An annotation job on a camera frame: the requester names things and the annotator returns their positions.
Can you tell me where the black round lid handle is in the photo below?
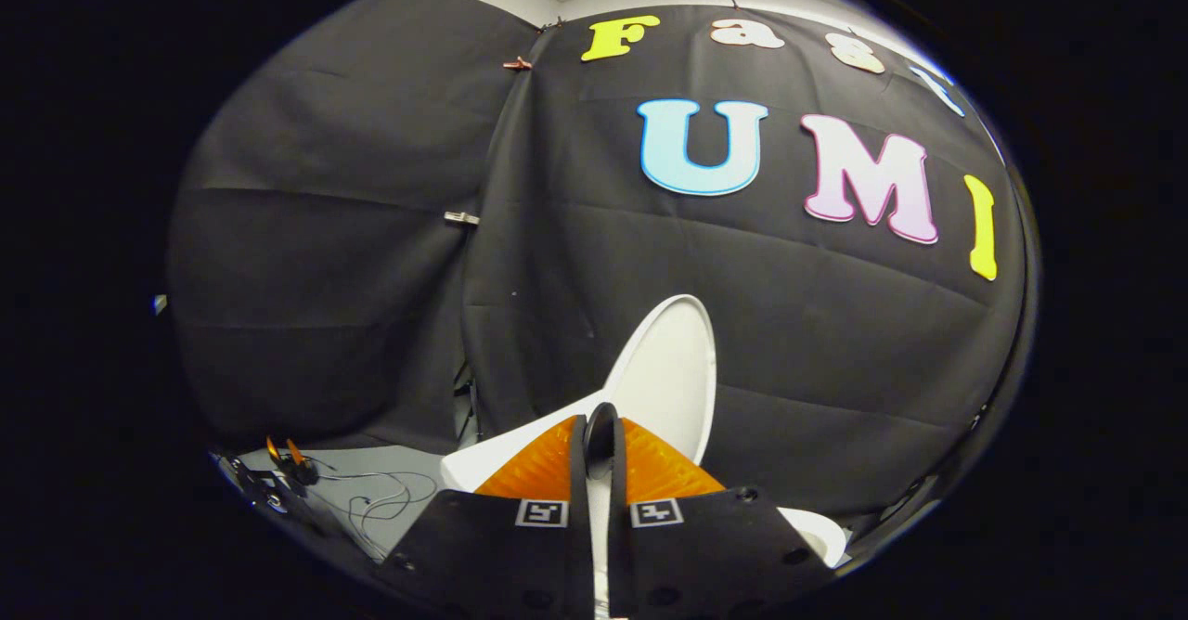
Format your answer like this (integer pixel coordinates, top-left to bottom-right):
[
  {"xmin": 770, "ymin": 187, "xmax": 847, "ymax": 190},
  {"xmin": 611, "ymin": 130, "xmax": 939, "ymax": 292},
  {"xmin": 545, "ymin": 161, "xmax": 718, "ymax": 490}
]
[{"xmin": 584, "ymin": 403, "xmax": 621, "ymax": 484}]

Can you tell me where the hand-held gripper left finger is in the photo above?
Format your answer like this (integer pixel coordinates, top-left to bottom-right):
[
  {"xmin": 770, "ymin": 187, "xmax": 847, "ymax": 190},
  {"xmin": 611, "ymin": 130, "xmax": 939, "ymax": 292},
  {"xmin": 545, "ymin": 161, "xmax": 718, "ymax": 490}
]
[{"xmin": 376, "ymin": 414, "xmax": 596, "ymax": 620}]

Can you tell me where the black orange clamp tool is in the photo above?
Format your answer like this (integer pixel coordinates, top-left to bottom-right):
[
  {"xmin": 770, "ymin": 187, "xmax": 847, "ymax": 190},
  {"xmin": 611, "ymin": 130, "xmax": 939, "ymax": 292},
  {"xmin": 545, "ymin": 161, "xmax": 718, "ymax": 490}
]
[{"xmin": 263, "ymin": 434, "xmax": 321, "ymax": 488}]

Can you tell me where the thin black cable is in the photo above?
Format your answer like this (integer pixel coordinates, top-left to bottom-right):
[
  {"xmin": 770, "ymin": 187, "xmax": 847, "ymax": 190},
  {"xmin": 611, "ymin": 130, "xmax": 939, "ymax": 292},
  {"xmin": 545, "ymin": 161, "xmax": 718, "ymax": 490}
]
[{"xmin": 311, "ymin": 470, "xmax": 439, "ymax": 561}]

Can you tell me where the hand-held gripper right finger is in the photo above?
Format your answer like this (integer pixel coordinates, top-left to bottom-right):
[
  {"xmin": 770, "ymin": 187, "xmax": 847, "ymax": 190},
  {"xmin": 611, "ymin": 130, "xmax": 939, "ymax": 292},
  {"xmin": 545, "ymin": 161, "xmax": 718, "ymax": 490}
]
[{"xmin": 608, "ymin": 414, "xmax": 838, "ymax": 620}]

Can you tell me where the black backdrop cloth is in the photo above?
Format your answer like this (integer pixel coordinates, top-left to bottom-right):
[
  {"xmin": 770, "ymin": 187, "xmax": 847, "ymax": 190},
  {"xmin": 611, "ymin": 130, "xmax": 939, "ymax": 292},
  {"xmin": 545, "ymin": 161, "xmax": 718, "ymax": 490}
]
[{"xmin": 167, "ymin": 0, "xmax": 1031, "ymax": 547}]

